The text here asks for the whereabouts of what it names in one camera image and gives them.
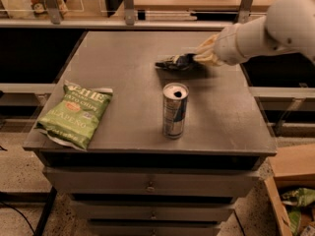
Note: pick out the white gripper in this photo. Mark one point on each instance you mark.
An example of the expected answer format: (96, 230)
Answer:
(226, 47)

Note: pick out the blue chip bag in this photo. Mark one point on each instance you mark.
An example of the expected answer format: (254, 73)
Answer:
(181, 62)

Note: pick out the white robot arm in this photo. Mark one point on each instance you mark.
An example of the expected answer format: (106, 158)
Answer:
(287, 27)

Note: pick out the redbull can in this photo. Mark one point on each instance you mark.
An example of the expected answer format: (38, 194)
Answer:
(175, 97)

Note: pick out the green jalapeno chip bag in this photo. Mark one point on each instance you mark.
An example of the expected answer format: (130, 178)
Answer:
(73, 121)

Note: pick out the green bag in box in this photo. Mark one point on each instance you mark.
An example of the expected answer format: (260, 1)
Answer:
(295, 202)

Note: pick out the metal railing with posts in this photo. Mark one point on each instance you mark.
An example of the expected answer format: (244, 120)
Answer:
(145, 14)

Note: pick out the cardboard box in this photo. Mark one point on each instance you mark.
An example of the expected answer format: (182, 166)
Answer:
(293, 167)

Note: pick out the grey drawer cabinet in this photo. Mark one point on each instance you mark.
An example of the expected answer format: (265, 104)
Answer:
(133, 180)

